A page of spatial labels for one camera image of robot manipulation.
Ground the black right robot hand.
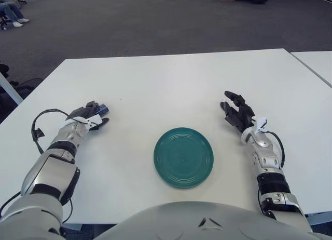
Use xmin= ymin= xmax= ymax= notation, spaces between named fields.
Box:
xmin=219 ymin=90 xmax=256 ymax=134

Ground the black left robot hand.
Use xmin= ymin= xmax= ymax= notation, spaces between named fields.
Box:
xmin=66 ymin=101 xmax=110 ymax=131

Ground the blue purple gum box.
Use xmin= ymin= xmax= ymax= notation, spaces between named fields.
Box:
xmin=95 ymin=104 xmax=110 ymax=115

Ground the green round plate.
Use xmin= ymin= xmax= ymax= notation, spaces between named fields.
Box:
xmin=153 ymin=127 xmax=215 ymax=190

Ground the white table leg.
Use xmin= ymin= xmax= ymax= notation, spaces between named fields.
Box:
xmin=0 ymin=72 xmax=23 ymax=105

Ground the grey robot torso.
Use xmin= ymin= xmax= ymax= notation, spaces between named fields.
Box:
xmin=93 ymin=201 xmax=332 ymax=240

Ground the seated person in jeans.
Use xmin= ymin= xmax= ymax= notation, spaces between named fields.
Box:
xmin=0 ymin=0 xmax=31 ymax=30

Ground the white table foot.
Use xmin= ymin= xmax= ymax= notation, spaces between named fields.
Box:
xmin=305 ymin=212 xmax=332 ymax=223

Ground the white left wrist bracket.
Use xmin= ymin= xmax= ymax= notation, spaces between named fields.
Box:
xmin=62 ymin=114 xmax=102 ymax=130

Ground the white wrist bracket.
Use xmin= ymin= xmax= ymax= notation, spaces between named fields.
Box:
xmin=62 ymin=114 xmax=102 ymax=130
xmin=250 ymin=116 xmax=268 ymax=134

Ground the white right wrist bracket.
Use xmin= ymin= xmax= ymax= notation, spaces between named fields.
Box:
xmin=250 ymin=116 xmax=268 ymax=134

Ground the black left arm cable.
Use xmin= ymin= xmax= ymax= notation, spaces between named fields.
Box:
xmin=31 ymin=109 xmax=90 ymax=155

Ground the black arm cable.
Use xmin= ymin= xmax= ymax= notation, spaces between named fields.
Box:
xmin=266 ymin=130 xmax=286 ymax=170
xmin=31 ymin=109 xmax=90 ymax=155

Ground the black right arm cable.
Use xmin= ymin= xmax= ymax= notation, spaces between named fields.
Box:
xmin=266 ymin=130 xmax=286 ymax=170

